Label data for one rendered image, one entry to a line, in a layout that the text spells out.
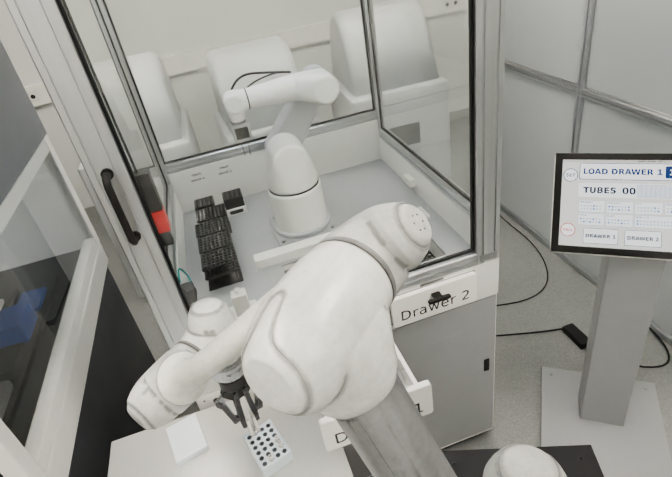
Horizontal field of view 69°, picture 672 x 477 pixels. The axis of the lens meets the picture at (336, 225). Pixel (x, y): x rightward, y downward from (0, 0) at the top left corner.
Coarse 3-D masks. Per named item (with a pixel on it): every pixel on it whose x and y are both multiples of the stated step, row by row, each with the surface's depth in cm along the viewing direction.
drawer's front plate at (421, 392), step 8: (416, 384) 120; (424, 384) 120; (408, 392) 119; (416, 392) 119; (424, 392) 120; (416, 400) 121; (424, 400) 122; (432, 400) 123; (424, 408) 123; (432, 408) 124; (320, 424) 115; (328, 424) 115; (336, 424) 116; (328, 432) 117; (336, 432) 118; (328, 440) 118; (328, 448) 120; (336, 448) 121
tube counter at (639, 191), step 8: (624, 184) 145; (632, 184) 144; (640, 184) 143; (648, 184) 143; (656, 184) 142; (664, 184) 141; (624, 192) 145; (632, 192) 144; (640, 192) 143; (648, 192) 143; (656, 192) 142; (664, 192) 141
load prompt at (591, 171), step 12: (588, 168) 149; (600, 168) 148; (612, 168) 147; (624, 168) 145; (636, 168) 144; (648, 168) 143; (660, 168) 142; (636, 180) 144; (648, 180) 143; (660, 180) 142
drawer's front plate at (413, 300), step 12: (456, 276) 152; (468, 276) 151; (420, 288) 150; (432, 288) 149; (444, 288) 151; (456, 288) 152; (468, 288) 154; (396, 300) 147; (408, 300) 148; (420, 300) 150; (456, 300) 155; (468, 300) 156; (396, 312) 149; (408, 312) 151; (432, 312) 154; (396, 324) 152
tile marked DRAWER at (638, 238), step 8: (624, 232) 143; (632, 232) 143; (640, 232) 142; (648, 232) 141; (656, 232) 141; (624, 240) 143; (632, 240) 142; (640, 240) 142; (648, 240) 141; (656, 240) 140
